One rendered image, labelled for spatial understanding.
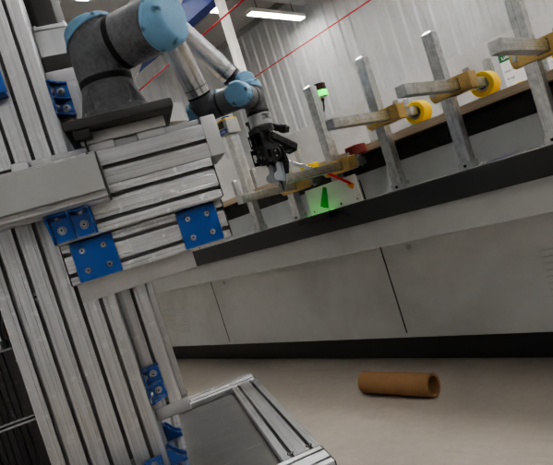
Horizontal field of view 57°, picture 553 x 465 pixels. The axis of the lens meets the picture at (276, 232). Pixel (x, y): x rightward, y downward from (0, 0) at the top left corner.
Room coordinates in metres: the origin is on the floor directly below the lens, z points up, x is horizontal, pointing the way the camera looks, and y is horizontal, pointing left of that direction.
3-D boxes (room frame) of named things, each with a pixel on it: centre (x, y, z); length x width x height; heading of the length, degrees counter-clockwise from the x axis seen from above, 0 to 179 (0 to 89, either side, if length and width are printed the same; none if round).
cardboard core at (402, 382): (1.82, -0.25, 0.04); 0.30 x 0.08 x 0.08; 42
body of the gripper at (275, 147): (1.66, -0.05, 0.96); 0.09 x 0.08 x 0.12; 132
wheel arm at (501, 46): (1.29, -0.76, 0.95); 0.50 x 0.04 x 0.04; 132
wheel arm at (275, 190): (2.02, -0.07, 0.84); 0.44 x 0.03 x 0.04; 132
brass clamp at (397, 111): (1.72, -0.46, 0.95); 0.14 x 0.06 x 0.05; 42
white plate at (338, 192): (1.93, -0.24, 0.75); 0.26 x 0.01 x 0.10; 42
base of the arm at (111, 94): (1.15, 0.26, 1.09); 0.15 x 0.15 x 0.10
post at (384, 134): (1.74, -0.45, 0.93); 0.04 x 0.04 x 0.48; 42
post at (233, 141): (2.30, 0.06, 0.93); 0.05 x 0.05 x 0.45; 42
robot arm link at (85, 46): (1.15, 0.25, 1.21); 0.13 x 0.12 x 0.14; 71
